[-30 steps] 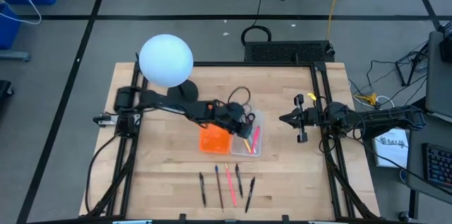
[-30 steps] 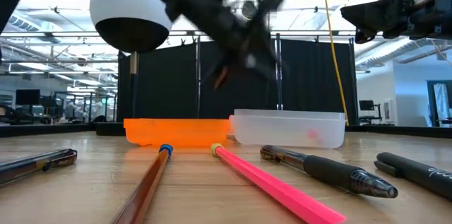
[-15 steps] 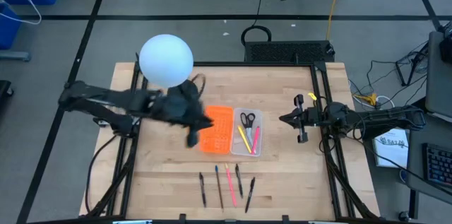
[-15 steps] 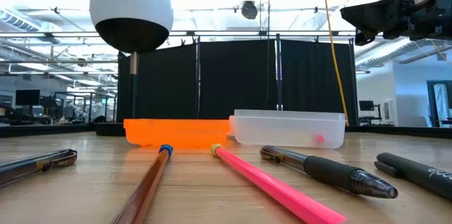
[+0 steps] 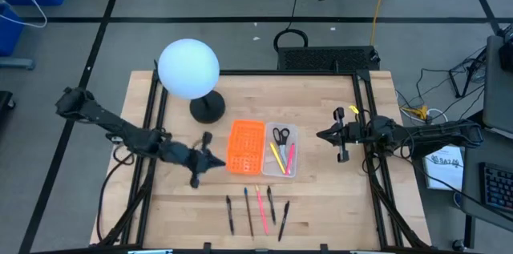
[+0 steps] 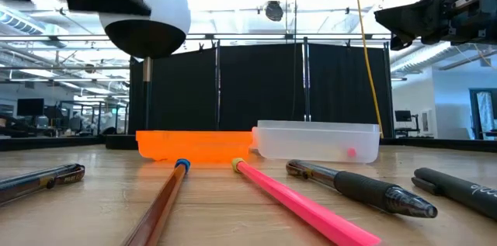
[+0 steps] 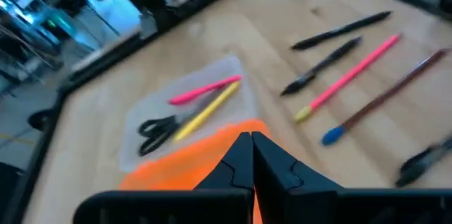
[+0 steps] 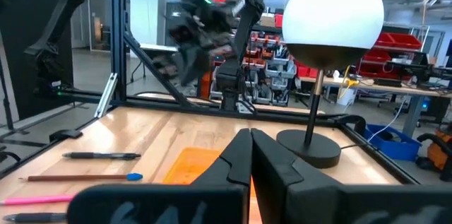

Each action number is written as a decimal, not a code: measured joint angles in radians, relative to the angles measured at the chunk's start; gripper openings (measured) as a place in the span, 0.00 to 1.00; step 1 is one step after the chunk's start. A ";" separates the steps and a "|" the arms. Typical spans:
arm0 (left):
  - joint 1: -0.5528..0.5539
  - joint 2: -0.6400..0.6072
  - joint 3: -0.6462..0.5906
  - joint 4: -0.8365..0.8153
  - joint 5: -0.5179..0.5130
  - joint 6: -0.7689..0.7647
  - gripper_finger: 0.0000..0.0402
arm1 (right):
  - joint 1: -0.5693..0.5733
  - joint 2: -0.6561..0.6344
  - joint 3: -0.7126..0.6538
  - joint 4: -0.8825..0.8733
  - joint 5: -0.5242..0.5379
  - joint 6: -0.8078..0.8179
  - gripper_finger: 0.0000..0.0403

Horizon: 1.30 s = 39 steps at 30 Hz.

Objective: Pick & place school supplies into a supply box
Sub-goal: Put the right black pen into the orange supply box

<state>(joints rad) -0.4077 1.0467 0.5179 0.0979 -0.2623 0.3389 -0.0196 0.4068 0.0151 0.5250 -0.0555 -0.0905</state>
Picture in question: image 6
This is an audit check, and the small black computer monitor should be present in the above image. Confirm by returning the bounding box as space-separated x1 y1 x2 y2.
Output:
394 109 412 123

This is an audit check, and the black Pilot ballpoint pen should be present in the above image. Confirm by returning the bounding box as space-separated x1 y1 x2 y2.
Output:
0 163 86 206

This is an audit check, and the brown pencil blue eraser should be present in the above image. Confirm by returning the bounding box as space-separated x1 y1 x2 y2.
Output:
122 158 192 246

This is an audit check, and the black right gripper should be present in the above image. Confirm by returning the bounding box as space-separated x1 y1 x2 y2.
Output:
374 0 497 51

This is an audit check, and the black permanent marker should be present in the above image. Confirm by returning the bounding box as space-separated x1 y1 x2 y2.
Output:
411 167 497 220

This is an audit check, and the yellow hanging cable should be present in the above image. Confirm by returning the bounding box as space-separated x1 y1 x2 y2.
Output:
351 0 384 139

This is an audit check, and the black overhead camera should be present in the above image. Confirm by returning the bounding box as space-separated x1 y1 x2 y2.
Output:
265 0 284 23

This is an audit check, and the white globe table lamp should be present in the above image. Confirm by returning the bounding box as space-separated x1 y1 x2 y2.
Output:
99 0 192 151

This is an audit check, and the pink pencil yellow eraser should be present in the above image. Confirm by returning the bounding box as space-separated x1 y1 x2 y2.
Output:
231 157 384 246

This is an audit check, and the black rubber-grip ballpoint pen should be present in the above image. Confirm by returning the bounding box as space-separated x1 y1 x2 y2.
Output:
286 159 439 219

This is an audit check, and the orange plastic box lid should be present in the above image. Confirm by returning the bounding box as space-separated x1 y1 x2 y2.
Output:
135 130 254 163

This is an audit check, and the clear plastic supply box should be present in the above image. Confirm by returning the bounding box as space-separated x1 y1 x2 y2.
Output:
251 120 381 164

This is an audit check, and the black curtain backdrop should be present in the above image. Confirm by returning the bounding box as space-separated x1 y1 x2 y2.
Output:
127 42 394 139

